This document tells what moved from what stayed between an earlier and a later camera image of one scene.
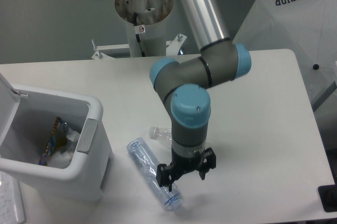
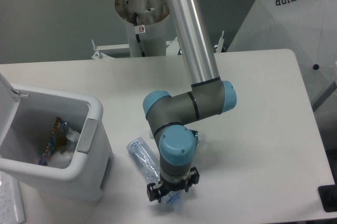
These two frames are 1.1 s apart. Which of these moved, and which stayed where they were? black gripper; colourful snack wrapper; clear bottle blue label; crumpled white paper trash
Moved: black gripper
Stayed: clear bottle blue label; crumpled white paper trash; colourful snack wrapper
